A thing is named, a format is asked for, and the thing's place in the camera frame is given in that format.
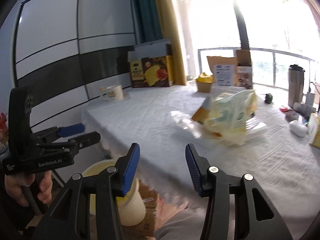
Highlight white plastic packaging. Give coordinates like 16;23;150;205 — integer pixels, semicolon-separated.
245;117;268;141

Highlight cream plastic trash bin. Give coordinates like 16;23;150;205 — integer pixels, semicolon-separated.
82;159;146;226

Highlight person's left hand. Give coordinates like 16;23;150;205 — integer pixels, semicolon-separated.
4;171;53;206

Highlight cardboard box under bin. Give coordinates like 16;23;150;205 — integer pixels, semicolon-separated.
123;181;189;237

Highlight white lace tablecloth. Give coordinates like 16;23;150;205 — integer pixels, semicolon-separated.
82;86;319;239

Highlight white cartoon mug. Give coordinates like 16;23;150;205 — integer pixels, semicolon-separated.
100;85;124;102

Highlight small cardboard box yellow bag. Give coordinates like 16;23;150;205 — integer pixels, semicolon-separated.
195;73;215;93

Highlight small dark figurine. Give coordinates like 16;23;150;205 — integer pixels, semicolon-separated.
264;93;273;105

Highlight pink round object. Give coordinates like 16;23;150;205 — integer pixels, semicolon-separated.
279;106;290;113

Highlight brown biscuit box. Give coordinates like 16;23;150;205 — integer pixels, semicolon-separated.
127;39;174;88

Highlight kraft paper pouch with label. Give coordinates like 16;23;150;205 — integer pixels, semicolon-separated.
207;56;238;86

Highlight small brown drink box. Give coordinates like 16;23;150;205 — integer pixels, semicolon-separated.
236;49;253;89

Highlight yellow tissue pack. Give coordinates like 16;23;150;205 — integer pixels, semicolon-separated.
308;113;320;148

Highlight teal curtain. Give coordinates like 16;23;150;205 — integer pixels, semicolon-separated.
133;0;163;43

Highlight stainless steel tumbler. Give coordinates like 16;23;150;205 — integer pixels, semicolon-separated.
288;64;305;107

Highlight yellow curtain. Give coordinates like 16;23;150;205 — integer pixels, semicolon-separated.
155;0;186;85

